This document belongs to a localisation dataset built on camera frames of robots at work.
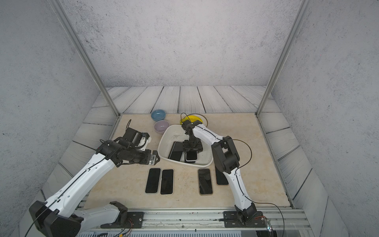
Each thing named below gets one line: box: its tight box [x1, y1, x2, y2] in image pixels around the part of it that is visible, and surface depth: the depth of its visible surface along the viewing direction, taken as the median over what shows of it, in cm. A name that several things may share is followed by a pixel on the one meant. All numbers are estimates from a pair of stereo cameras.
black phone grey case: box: [184, 150, 198, 164], surface depth 94 cm
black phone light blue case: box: [145, 167, 162, 195], surface depth 87 cm
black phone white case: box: [159, 168, 175, 196], surface depth 87 cm
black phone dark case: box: [167, 140, 184, 162], surface depth 97 cm
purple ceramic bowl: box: [153, 119, 170, 134], surface depth 110 cm
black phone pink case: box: [197, 168, 213, 196], surface depth 88 cm
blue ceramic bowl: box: [151, 109, 167, 122], surface depth 121 cm
